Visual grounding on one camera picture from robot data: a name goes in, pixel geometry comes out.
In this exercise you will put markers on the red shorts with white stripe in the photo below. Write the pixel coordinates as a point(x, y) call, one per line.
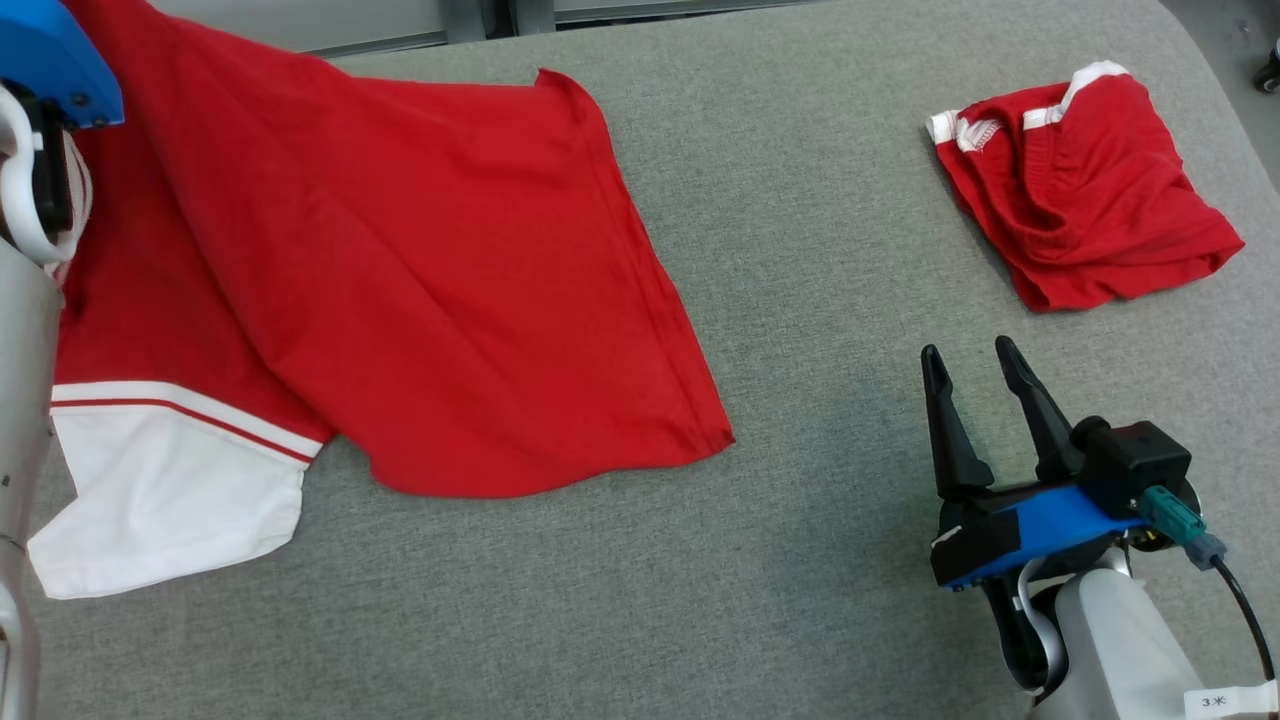
point(1080, 210)

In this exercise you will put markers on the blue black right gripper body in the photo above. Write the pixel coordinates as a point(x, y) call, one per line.
point(1060, 520)

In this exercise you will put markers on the red and white jersey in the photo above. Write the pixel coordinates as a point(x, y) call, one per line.
point(400, 260)

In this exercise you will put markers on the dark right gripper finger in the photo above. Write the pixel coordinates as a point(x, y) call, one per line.
point(1040, 420)
point(950, 440)

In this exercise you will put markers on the black caster wheel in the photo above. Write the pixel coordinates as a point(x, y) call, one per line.
point(1270, 72)

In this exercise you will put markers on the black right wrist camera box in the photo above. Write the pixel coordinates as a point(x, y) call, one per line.
point(1140, 460)

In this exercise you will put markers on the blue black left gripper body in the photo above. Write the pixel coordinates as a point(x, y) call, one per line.
point(60, 60)

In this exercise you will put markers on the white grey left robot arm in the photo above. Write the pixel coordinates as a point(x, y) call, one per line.
point(25, 400)

